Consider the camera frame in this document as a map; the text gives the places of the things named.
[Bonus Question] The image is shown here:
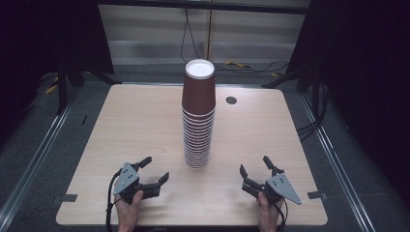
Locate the black floor cable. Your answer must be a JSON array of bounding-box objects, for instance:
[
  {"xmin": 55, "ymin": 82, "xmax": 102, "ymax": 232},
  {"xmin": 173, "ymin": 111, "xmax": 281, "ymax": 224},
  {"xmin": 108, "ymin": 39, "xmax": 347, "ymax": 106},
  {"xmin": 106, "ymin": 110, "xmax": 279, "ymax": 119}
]
[{"xmin": 214, "ymin": 60, "xmax": 290, "ymax": 74}]

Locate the person's right hand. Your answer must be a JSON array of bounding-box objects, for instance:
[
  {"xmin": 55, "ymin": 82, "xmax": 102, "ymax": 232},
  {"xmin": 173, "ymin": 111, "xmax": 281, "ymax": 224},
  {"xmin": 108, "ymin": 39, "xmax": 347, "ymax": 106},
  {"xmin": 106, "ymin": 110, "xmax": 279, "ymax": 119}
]
[{"xmin": 256, "ymin": 192, "xmax": 284, "ymax": 226}]

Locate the black metal stand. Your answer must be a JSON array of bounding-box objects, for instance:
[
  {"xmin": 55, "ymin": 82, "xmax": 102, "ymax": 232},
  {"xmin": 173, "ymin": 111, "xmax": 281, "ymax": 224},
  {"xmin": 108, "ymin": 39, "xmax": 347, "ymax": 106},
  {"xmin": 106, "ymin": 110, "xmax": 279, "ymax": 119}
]
[
  {"xmin": 261, "ymin": 67, "xmax": 321, "ymax": 90},
  {"xmin": 56, "ymin": 57, "xmax": 123, "ymax": 116}
]

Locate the grey tape strip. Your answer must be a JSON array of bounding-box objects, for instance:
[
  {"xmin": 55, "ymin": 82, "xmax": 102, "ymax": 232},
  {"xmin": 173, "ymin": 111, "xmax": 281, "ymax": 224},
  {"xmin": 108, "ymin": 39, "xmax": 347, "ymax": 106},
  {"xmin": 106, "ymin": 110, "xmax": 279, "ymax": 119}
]
[
  {"xmin": 307, "ymin": 190, "xmax": 329, "ymax": 200},
  {"xmin": 52, "ymin": 193, "xmax": 78, "ymax": 204}
]

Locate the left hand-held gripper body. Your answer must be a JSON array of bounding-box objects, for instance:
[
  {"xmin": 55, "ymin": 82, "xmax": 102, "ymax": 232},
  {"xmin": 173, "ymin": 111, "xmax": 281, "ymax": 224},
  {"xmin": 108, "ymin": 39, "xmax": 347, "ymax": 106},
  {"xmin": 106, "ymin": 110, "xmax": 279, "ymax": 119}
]
[{"xmin": 112, "ymin": 161, "xmax": 161, "ymax": 205}]

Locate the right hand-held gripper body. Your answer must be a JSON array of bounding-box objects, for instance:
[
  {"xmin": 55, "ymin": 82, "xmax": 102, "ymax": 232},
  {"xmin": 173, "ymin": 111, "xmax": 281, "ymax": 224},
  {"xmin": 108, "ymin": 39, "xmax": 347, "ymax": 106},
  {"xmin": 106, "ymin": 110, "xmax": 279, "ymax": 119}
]
[{"xmin": 241, "ymin": 172, "xmax": 303, "ymax": 206}]

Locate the stack of brown paper cups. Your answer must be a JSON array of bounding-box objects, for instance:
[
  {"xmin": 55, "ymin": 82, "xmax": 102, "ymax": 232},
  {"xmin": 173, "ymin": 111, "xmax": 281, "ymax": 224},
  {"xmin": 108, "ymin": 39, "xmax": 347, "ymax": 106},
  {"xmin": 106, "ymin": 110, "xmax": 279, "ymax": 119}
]
[{"xmin": 182, "ymin": 107, "xmax": 216, "ymax": 170}]

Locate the dark curtain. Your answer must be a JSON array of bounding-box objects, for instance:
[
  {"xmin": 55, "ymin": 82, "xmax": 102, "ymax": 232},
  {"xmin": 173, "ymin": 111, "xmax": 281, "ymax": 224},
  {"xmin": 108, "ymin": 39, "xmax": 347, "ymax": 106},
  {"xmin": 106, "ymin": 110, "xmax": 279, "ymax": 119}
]
[
  {"xmin": 0, "ymin": 0, "xmax": 114, "ymax": 144},
  {"xmin": 285, "ymin": 0, "xmax": 410, "ymax": 209}
]

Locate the black hanging looped cable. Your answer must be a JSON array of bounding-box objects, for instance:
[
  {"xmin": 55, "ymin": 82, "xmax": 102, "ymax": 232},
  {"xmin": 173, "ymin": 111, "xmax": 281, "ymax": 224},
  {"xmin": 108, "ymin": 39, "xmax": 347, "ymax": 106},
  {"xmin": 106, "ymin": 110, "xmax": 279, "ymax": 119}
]
[{"xmin": 180, "ymin": 8, "xmax": 203, "ymax": 64}]

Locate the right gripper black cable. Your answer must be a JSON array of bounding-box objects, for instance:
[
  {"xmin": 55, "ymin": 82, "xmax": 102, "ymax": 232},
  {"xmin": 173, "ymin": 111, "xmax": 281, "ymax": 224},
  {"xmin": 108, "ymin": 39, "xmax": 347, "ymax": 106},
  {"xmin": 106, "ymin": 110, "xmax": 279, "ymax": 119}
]
[{"xmin": 273, "ymin": 198, "xmax": 289, "ymax": 232}]

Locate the person's left hand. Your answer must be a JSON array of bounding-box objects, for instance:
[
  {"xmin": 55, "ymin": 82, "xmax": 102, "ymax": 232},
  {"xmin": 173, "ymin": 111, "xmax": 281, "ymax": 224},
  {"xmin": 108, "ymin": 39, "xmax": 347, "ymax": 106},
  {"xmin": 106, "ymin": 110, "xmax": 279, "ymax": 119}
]
[{"xmin": 114, "ymin": 189, "xmax": 145, "ymax": 226}]

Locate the bundle of black cables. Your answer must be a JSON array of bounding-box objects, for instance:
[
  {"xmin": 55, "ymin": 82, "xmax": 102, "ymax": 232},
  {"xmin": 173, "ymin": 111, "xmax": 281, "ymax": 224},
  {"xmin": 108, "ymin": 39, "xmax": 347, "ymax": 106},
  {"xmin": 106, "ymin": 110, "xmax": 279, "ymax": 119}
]
[{"xmin": 296, "ymin": 82, "xmax": 331, "ymax": 142}]

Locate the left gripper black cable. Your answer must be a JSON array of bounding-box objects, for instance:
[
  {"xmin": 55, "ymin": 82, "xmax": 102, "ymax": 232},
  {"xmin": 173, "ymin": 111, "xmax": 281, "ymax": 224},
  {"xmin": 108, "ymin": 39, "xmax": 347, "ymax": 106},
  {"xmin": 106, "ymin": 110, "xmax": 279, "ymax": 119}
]
[{"xmin": 105, "ymin": 170, "xmax": 124, "ymax": 232}]

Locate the black overhead beam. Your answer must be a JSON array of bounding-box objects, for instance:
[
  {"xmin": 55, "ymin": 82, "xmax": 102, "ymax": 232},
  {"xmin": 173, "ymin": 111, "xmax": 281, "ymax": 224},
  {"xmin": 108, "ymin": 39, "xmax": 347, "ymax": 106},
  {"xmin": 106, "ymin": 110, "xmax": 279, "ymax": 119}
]
[{"xmin": 96, "ymin": 0, "xmax": 312, "ymax": 15}]

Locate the metal floor rail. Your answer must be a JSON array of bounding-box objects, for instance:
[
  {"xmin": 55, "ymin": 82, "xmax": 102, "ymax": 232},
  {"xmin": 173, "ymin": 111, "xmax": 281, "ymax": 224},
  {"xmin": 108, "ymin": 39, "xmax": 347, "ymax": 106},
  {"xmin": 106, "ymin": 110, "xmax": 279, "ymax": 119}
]
[
  {"xmin": 299, "ymin": 93, "xmax": 377, "ymax": 232},
  {"xmin": 0, "ymin": 86, "xmax": 81, "ymax": 224}
]

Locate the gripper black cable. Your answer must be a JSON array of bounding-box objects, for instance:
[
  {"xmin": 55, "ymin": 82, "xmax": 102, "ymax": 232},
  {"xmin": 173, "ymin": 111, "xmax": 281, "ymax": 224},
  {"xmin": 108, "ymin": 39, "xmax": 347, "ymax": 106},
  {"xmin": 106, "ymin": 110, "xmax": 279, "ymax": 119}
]
[
  {"xmin": 105, "ymin": 170, "xmax": 124, "ymax": 232},
  {"xmin": 273, "ymin": 198, "xmax": 289, "ymax": 232}
]

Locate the thin straight hanging cable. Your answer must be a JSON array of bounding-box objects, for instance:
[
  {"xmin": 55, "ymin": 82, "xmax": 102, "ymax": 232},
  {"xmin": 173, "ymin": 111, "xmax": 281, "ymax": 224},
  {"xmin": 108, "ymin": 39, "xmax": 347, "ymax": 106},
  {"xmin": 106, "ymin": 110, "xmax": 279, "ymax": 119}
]
[{"xmin": 206, "ymin": 9, "xmax": 214, "ymax": 61}]

